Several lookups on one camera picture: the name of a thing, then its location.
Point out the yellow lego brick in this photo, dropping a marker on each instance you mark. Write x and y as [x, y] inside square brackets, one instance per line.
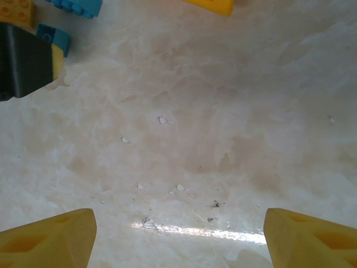
[15, 12]

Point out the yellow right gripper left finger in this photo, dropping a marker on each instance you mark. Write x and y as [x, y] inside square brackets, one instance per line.
[42, 245]

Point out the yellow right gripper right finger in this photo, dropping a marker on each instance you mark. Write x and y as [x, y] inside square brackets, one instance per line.
[312, 245]

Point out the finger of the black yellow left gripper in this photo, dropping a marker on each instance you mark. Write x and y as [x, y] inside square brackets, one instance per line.
[22, 61]

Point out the yellow plastic bin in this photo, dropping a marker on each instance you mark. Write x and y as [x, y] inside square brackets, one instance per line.
[212, 5]

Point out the blue square lego brick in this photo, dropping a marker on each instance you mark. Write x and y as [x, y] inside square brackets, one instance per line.
[57, 37]

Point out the blue long lego brick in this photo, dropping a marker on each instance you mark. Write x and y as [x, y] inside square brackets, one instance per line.
[81, 7]

